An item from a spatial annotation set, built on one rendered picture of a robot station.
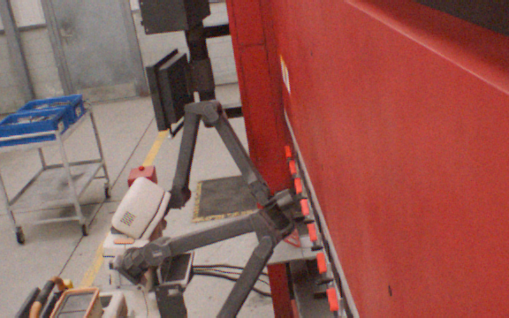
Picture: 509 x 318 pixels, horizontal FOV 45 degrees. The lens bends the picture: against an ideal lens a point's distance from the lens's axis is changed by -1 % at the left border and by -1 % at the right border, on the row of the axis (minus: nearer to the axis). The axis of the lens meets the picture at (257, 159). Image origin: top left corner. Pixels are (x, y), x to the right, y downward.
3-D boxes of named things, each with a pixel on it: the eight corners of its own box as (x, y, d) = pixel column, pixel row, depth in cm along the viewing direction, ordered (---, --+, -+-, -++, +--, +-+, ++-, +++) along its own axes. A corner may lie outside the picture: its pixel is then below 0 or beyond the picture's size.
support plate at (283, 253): (254, 244, 251) (254, 242, 251) (317, 234, 251) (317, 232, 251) (256, 267, 234) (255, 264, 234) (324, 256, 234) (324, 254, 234)
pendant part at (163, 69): (180, 107, 371) (169, 48, 358) (199, 105, 369) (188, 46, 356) (156, 132, 330) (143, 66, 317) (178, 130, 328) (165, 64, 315)
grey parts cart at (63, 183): (49, 200, 596) (23, 107, 562) (115, 193, 591) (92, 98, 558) (13, 246, 512) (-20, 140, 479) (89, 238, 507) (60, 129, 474)
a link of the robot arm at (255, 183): (207, 105, 242) (199, 108, 232) (219, 98, 240) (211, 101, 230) (262, 200, 244) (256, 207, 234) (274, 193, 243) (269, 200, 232)
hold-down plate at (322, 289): (303, 259, 257) (302, 253, 256) (316, 257, 257) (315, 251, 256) (314, 299, 229) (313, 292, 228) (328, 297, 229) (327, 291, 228)
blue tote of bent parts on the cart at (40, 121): (15, 134, 525) (9, 114, 519) (71, 126, 522) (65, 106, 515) (-3, 148, 492) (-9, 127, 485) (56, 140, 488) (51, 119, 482)
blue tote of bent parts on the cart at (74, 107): (34, 119, 564) (29, 101, 558) (87, 112, 561) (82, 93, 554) (19, 132, 531) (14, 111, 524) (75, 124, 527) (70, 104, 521)
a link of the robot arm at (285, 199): (258, 189, 243) (254, 194, 235) (282, 175, 240) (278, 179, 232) (275, 215, 243) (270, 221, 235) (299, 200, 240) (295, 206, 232)
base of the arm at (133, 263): (125, 252, 213) (117, 270, 202) (140, 238, 211) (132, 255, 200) (143, 268, 216) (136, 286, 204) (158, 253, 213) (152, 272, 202)
